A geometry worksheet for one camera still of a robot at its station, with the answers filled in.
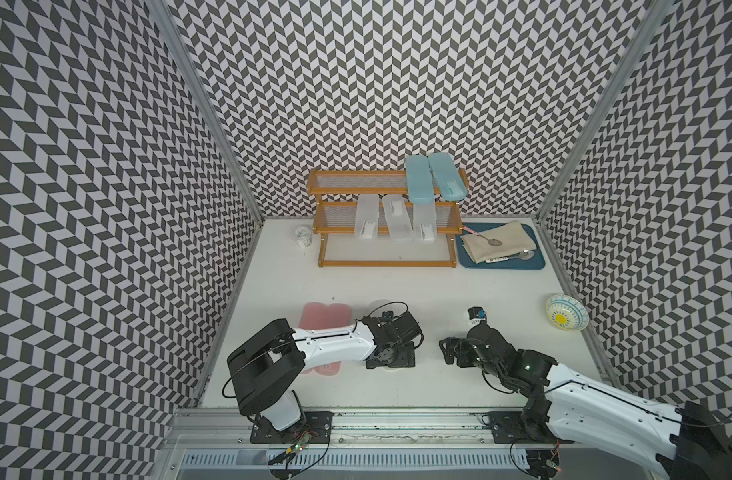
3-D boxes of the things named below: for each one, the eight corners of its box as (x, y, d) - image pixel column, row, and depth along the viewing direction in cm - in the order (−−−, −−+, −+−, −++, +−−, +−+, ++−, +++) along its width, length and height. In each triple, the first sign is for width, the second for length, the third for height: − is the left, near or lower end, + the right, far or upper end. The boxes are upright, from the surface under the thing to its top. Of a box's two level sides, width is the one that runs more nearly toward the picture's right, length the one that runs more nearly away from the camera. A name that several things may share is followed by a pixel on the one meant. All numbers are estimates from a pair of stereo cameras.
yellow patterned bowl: (537, 317, 95) (545, 308, 90) (549, 298, 100) (557, 289, 95) (572, 340, 90) (583, 332, 86) (583, 320, 95) (594, 311, 90)
